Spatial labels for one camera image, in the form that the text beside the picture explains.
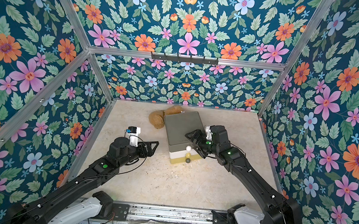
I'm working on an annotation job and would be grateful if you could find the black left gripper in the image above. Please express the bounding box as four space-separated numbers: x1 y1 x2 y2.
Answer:
115 137 159 172

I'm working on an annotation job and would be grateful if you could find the grey three-drawer cabinet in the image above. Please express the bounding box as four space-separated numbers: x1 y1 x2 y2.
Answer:
160 108 209 167

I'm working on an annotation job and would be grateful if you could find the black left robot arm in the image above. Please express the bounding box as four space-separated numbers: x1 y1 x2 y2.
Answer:
2 136 159 224

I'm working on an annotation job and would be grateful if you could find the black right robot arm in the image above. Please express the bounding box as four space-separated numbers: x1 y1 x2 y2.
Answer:
185 125 302 224

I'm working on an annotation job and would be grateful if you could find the white middle drawer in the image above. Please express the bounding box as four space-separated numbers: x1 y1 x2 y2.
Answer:
169 150 201 160

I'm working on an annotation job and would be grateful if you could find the yellow bottom drawer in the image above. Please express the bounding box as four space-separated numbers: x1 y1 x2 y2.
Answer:
169 153 201 164

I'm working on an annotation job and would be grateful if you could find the brown plush teddy bear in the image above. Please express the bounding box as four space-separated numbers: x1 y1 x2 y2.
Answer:
148 105 183 129

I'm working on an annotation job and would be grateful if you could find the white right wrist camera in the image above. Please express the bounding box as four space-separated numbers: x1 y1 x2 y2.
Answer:
205 126 212 141

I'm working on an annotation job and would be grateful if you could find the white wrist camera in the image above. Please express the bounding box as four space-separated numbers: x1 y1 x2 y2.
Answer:
126 126 141 147
205 126 212 141

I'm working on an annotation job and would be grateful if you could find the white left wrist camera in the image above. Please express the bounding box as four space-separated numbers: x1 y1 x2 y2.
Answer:
126 126 141 147

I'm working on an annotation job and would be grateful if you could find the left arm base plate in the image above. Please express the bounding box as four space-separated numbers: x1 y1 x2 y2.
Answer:
92 191 130 221

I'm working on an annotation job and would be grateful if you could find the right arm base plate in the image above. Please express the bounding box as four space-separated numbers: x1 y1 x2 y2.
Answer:
211 203 246 224

